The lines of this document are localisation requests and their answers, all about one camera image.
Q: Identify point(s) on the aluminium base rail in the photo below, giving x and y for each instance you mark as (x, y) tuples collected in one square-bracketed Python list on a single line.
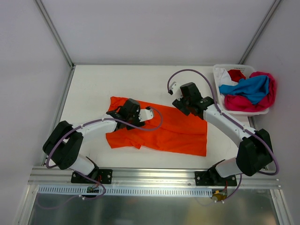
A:
[(154, 178)]

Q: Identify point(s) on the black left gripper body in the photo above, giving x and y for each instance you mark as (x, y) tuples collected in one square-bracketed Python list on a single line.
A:
[(132, 120)]

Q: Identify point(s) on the magenta pink t shirt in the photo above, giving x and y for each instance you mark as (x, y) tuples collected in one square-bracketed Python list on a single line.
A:
[(243, 104)]

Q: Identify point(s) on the blue t shirt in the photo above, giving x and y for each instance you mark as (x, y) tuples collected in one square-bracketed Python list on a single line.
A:
[(254, 89)]

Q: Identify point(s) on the white plastic laundry basket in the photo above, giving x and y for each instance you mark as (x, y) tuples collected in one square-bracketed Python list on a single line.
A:
[(246, 71)]

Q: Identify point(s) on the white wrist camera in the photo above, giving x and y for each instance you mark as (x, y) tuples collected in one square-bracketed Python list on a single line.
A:
[(175, 91), (146, 114)]

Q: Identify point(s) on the white t shirt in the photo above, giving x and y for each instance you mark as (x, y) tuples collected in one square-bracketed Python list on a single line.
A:
[(223, 77)]

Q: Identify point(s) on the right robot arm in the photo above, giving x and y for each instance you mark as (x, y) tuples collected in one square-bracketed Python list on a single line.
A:
[(254, 147)]

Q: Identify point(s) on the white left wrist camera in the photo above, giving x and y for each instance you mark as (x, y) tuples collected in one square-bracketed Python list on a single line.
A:
[(146, 114)]

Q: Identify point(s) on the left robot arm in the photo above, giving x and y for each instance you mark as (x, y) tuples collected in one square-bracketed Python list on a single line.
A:
[(64, 144)]

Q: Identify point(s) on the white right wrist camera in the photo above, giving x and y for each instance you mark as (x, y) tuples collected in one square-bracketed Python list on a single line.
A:
[(175, 91)]

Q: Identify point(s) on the aluminium frame post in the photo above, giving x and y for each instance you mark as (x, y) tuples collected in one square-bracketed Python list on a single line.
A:
[(44, 13), (259, 31)]

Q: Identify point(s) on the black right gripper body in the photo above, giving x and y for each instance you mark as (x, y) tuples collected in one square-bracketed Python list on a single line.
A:
[(183, 106)]

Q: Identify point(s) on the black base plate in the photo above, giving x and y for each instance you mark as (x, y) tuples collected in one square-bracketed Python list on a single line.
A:
[(208, 178), (104, 176)]

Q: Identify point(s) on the white slotted cable duct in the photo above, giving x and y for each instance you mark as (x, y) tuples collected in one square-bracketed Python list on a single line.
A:
[(125, 191)]

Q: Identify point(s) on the aluminium frame post left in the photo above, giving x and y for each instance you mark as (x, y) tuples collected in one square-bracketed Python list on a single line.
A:
[(44, 13)]

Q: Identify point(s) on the aluminium frame post right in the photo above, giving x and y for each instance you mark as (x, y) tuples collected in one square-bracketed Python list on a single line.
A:
[(259, 31)]

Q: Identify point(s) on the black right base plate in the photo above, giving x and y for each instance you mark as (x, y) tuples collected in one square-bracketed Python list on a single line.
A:
[(208, 178)]

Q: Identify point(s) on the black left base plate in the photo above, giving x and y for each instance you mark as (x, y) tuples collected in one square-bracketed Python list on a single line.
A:
[(104, 176)]

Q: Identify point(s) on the red t shirt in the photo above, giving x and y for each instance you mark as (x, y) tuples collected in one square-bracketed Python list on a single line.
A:
[(236, 75)]

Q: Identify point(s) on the orange t shirt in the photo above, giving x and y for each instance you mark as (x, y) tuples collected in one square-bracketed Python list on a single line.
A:
[(178, 133)]

